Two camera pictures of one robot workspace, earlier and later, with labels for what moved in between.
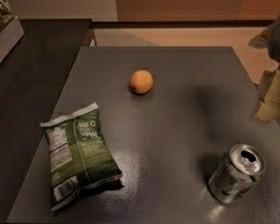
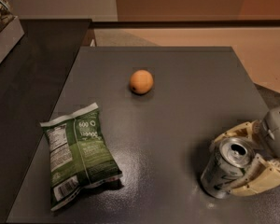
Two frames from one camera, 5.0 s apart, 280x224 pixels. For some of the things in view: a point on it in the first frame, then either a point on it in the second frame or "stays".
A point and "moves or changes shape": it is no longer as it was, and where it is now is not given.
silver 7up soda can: (238, 172) moves or changes shape
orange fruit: (141, 81) stays
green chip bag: (79, 156) stays
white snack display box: (3, 45) stays
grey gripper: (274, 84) → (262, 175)
